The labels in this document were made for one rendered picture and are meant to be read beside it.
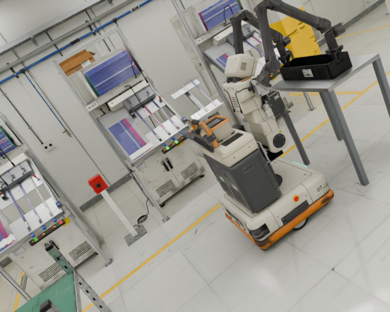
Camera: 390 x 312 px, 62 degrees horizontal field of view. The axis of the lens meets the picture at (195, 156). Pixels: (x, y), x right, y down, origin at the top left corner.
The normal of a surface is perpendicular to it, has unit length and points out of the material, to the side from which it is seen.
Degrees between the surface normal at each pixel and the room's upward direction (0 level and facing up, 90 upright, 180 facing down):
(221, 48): 44
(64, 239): 90
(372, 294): 0
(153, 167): 90
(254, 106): 90
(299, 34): 91
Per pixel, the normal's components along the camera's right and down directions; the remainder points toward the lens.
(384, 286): -0.48, -0.81
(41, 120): 0.38, 0.15
